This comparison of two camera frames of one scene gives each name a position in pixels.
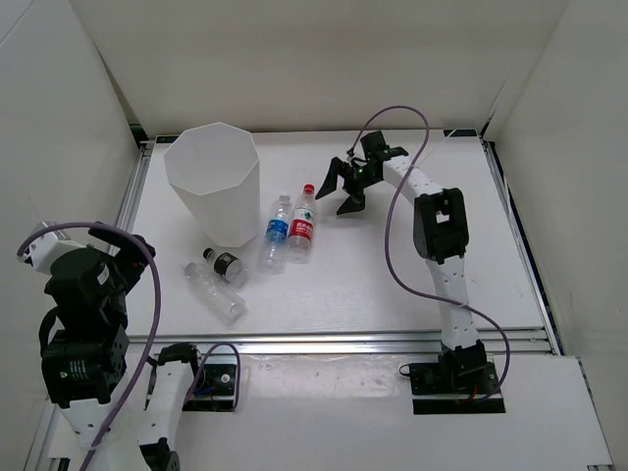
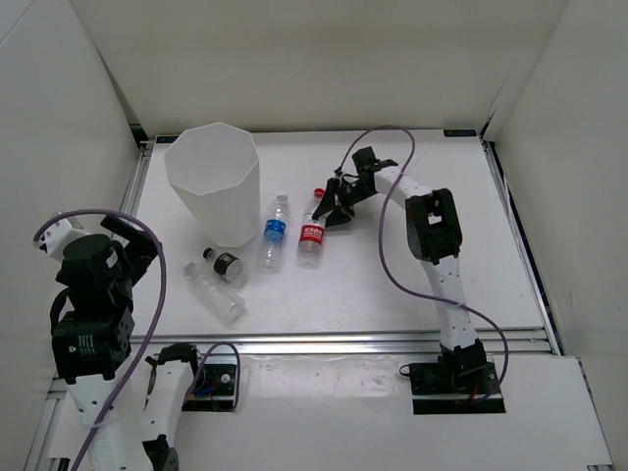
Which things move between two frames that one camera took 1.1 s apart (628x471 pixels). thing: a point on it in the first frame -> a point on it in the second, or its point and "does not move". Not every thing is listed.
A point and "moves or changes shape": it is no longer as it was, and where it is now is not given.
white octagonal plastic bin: [214, 170] does not move
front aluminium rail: [333, 340] does not move
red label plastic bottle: [301, 227] moves or changes shape
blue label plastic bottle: [273, 253] does not move
